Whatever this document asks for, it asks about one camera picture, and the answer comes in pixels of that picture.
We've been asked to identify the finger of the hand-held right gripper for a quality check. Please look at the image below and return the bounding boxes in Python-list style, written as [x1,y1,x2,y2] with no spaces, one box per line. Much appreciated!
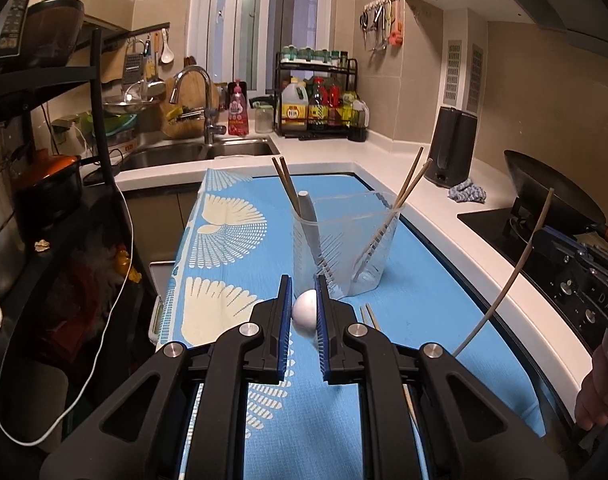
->
[532,226,586,267]

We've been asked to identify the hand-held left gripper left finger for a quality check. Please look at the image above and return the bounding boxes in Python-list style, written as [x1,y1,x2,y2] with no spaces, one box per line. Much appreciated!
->
[38,274,293,480]

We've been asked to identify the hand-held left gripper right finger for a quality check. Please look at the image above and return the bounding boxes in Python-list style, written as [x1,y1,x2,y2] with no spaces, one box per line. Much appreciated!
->
[315,274,569,480]

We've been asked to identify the grey handled utensil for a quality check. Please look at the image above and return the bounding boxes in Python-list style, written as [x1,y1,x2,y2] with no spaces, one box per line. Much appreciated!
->
[290,289,321,356]
[296,190,325,267]

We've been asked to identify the clear plastic utensil container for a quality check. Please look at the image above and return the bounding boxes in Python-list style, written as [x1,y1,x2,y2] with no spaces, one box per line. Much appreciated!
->
[289,190,403,297]

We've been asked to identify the person's right hand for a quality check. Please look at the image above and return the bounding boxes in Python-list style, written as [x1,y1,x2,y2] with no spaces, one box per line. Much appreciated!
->
[574,332,608,431]

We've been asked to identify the black wok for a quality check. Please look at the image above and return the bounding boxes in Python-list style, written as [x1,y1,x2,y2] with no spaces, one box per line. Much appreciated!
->
[503,149,608,249]

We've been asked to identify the black gas stove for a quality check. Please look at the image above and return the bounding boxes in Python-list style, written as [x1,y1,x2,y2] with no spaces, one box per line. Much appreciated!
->
[457,205,608,334]

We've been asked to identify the blue patterned tablecloth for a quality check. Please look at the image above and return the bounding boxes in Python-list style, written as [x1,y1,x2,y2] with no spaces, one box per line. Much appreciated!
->
[156,167,551,480]

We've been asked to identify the blue checked rag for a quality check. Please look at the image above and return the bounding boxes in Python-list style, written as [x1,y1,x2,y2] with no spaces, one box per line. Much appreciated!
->
[447,178,487,205]

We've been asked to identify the dark grey electric kettle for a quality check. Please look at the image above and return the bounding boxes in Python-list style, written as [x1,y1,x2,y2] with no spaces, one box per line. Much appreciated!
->
[427,105,479,189]

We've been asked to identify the yellow plastic toy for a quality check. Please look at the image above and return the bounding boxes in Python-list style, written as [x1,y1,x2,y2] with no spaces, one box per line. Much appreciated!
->
[114,244,142,284]

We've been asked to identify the metal vent grille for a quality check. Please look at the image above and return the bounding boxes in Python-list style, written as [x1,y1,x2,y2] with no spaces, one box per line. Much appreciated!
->
[444,39,463,102]

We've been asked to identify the stainless steel sink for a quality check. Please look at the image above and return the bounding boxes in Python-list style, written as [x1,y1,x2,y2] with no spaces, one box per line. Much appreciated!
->
[118,138,281,172]

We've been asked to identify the dark glass oil dispenser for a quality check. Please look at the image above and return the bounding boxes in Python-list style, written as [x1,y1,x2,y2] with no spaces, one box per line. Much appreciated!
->
[347,99,370,142]

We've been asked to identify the glass jar green lid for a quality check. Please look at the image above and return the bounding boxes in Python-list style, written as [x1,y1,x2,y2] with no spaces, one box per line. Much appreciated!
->
[254,102,275,134]

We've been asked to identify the yellow cooking oil bottle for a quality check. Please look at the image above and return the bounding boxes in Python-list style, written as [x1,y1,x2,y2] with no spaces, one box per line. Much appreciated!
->
[282,77,310,129]

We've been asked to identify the chrome faucet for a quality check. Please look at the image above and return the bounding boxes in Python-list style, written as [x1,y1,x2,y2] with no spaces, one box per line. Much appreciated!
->
[169,64,227,146]

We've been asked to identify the wooden cutting board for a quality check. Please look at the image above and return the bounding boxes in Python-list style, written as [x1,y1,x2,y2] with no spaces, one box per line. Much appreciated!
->
[161,73,220,140]

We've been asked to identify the red dish soap bottle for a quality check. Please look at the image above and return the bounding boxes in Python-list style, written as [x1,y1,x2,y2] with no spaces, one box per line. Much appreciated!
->
[227,78,250,136]

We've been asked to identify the dark soy sauce bottle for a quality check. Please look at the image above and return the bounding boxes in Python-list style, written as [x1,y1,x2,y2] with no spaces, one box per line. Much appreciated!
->
[308,77,330,127]

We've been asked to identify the black spice rack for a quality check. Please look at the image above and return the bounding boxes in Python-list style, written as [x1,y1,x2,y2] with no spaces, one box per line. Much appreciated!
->
[276,57,359,139]

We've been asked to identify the hanging orange brush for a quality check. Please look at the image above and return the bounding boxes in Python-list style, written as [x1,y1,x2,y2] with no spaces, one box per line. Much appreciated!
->
[389,0,405,47]

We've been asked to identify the green plastic basin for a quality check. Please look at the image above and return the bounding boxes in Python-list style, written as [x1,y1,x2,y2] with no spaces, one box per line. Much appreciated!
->
[86,112,137,136]

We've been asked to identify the hanging metal ladle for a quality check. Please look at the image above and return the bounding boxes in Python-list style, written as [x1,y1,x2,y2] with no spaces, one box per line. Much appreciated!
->
[143,52,166,99]

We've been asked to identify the metal mixing bowl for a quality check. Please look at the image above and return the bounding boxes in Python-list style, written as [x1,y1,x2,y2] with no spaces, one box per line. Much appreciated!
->
[102,93,153,115]

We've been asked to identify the orange black pot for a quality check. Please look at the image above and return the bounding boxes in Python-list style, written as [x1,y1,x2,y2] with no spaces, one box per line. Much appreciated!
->
[12,154,85,222]

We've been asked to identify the row of spice jars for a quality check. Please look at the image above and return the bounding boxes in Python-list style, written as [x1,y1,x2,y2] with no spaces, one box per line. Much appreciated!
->
[282,45,349,64]

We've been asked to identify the hanging metal tongs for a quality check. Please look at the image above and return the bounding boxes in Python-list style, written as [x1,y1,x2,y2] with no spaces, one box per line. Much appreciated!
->
[371,2,390,52]

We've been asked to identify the hanging white spoon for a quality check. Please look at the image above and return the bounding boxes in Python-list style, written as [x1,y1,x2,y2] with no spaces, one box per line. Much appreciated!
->
[158,29,175,65]

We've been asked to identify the window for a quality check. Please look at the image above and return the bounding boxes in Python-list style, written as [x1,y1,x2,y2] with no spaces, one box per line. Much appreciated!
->
[195,0,371,97]

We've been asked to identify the black shelf rack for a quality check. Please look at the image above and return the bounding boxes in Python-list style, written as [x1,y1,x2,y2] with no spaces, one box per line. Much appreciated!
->
[0,27,135,311]

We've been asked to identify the dark brown appliance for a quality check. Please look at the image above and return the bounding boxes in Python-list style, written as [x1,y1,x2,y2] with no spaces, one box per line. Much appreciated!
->
[26,0,87,69]

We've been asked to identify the white cable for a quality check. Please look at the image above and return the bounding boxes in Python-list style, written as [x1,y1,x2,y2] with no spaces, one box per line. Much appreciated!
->
[0,124,150,447]

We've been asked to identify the wall outlet with plug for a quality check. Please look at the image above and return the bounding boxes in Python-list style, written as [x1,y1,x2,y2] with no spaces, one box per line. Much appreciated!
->
[50,115,82,144]

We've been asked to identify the black hanging rail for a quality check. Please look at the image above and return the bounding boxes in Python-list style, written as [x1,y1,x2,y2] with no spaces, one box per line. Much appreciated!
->
[100,22,171,41]

